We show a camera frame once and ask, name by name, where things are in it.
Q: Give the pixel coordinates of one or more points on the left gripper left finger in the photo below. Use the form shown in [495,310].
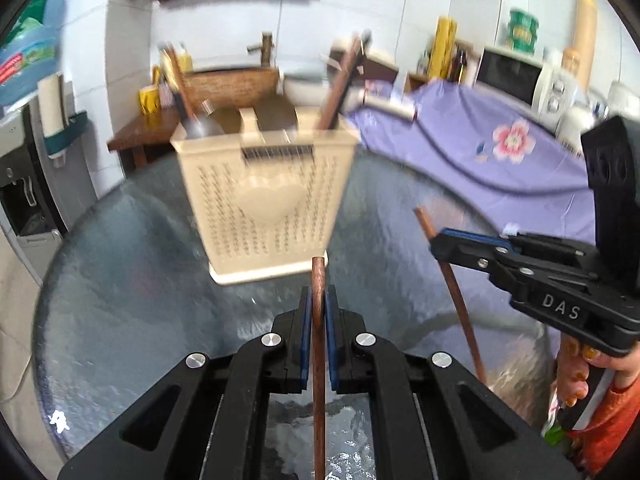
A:
[290,370]

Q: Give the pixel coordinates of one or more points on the woven basin sink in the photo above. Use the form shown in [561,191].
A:
[234,86]

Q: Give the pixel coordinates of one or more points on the cream plastic utensil holder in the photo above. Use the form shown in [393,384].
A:
[265,202]

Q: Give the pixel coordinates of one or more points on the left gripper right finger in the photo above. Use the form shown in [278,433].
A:
[348,373]

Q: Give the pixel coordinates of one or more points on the bronze faucet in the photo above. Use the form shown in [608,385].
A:
[264,49]

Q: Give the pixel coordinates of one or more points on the steel spoon with brown handle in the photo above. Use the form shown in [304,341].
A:
[212,120]

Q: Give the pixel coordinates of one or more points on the blue water jug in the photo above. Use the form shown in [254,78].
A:
[30,51]

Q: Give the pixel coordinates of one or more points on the tall beige roll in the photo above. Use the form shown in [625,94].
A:
[585,34]

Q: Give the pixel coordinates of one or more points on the paper cup dispenser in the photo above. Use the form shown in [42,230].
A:
[59,129]

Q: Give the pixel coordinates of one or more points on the yellow mug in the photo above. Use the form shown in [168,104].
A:
[149,100]

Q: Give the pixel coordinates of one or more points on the yellow roll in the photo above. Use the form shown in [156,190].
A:
[443,44]

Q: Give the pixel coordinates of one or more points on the green stacked containers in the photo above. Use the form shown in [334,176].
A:
[521,32]

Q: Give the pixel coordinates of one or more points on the purple floral cloth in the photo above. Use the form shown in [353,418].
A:
[510,170]

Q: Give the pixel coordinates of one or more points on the white microwave oven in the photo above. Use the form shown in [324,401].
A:
[539,90]

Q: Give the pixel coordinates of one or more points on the brown white rice cooker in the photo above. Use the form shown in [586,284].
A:
[378,65]

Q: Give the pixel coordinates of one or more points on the water dispenser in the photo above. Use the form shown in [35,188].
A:
[41,198]

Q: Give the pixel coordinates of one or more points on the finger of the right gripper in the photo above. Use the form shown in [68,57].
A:
[448,239]
[468,258]

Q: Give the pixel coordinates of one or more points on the round glass table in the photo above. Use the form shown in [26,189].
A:
[129,294]

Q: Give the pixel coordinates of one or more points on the black spoon gold band handle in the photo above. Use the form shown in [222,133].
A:
[175,82]

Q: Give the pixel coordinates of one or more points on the orange sleeve forearm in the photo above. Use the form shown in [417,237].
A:
[608,426]

